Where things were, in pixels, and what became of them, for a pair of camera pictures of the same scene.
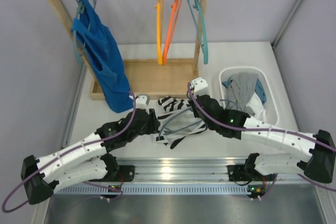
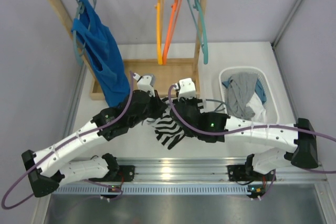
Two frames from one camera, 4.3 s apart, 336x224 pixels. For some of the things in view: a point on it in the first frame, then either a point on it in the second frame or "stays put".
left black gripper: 151,121 to 159,104
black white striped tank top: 177,121 stays put
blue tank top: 104,56 stays put
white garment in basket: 256,104 stays put
